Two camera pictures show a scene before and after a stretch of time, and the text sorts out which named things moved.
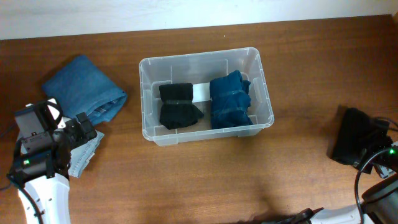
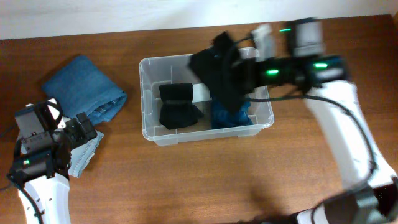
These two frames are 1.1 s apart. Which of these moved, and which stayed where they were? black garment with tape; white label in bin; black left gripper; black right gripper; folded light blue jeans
Moved: black garment with tape; black right gripper
Stayed: folded light blue jeans; white label in bin; black left gripper
